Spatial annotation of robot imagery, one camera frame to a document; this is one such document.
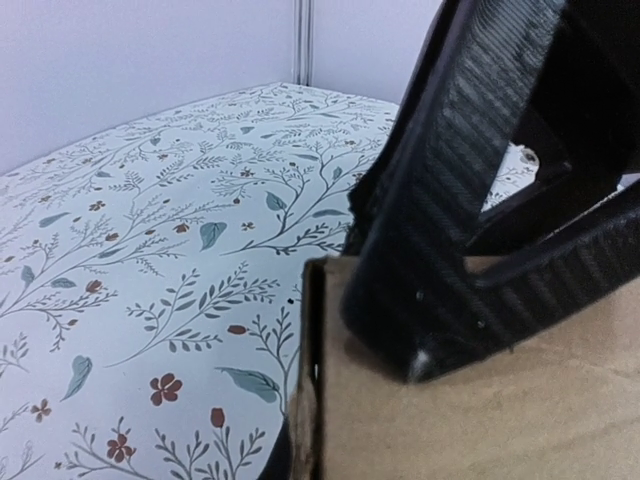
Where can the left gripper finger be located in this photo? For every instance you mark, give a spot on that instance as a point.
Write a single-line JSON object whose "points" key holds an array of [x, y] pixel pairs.
{"points": [[278, 465]]}

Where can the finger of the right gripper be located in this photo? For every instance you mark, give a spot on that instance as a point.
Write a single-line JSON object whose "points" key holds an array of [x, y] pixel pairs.
{"points": [[494, 209]]}

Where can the brown cardboard box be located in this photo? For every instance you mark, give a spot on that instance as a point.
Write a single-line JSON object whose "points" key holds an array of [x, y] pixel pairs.
{"points": [[563, 405]]}

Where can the floral patterned table mat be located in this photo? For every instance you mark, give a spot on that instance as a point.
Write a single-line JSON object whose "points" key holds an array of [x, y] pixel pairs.
{"points": [[151, 282]]}

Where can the right aluminium frame post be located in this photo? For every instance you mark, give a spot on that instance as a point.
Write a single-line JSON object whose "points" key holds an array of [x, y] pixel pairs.
{"points": [[303, 27]]}

